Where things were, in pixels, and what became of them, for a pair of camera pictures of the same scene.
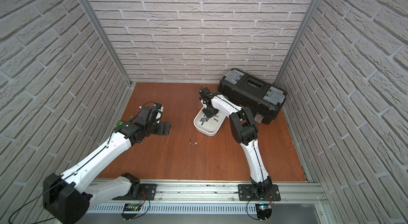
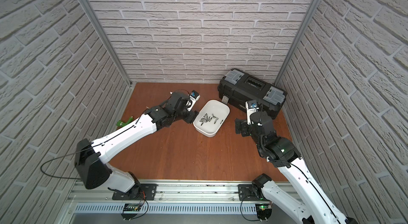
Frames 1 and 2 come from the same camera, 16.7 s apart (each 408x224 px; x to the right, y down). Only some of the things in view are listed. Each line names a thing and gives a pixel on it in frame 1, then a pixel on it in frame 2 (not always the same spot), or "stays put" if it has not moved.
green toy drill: (119, 122) stays put
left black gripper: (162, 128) to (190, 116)
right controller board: (263, 211) stays put
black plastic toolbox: (265, 98) stays put
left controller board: (130, 207) stays put
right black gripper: (208, 114) to (244, 126)
